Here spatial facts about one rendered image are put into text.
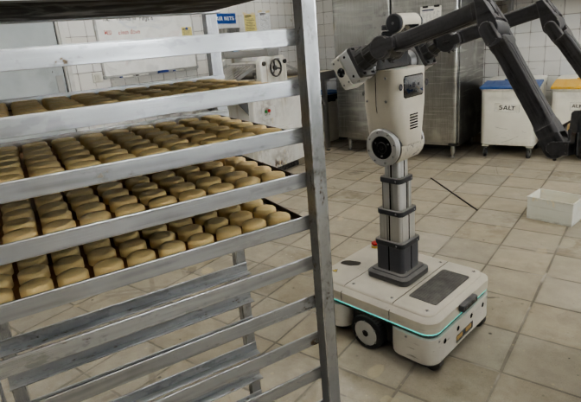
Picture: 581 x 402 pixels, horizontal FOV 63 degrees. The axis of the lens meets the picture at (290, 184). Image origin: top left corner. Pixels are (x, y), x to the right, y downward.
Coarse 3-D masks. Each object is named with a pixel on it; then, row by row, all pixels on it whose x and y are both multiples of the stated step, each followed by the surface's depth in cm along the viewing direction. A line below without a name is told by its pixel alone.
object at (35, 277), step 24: (192, 216) 108; (216, 216) 104; (240, 216) 100; (264, 216) 102; (288, 216) 99; (120, 240) 94; (144, 240) 92; (168, 240) 92; (192, 240) 90; (216, 240) 94; (24, 264) 86; (48, 264) 90; (72, 264) 84; (96, 264) 83; (120, 264) 83; (0, 288) 77; (24, 288) 76; (48, 288) 77
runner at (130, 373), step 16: (288, 304) 98; (304, 304) 101; (256, 320) 95; (272, 320) 97; (208, 336) 90; (224, 336) 92; (240, 336) 94; (176, 352) 87; (192, 352) 89; (128, 368) 83; (144, 368) 85; (160, 368) 86; (80, 384) 80; (96, 384) 81; (112, 384) 82; (48, 400) 77; (64, 400) 79; (80, 400) 80
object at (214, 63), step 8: (208, 16) 120; (216, 16) 121; (208, 24) 120; (216, 24) 122; (208, 32) 121; (216, 32) 122; (208, 56) 124; (216, 56) 123; (208, 64) 125; (216, 64) 124; (208, 72) 126; (216, 72) 124; (240, 256) 139; (248, 304) 144; (240, 312) 145; (248, 312) 145; (248, 336) 147; (248, 360) 149; (256, 384) 152
